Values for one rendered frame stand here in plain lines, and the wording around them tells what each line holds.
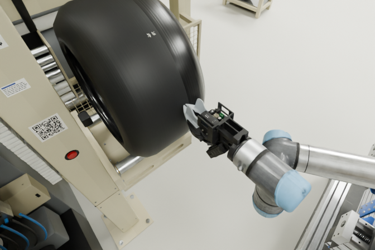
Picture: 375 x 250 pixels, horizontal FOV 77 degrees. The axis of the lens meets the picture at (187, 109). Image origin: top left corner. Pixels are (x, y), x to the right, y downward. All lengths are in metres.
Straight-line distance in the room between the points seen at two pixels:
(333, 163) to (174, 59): 0.47
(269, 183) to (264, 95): 2.00
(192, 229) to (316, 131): 1.36
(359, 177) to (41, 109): 0.79
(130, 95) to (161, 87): 0.08
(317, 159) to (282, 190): 0.19
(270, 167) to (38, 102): 0.56
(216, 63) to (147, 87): 2.15
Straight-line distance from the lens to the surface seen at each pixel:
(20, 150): 0.79
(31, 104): 0.68
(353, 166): 0.69
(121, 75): 0.58
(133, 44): 0.61
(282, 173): 0.51
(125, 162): 0.95
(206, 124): 0.54
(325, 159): 0.67
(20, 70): 0.62
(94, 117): 1.11
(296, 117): 2.40
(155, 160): 1.00
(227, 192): 1.88
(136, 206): 1.85
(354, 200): 1.94
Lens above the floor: 1.76
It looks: 52 degrees down
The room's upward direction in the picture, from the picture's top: straight up
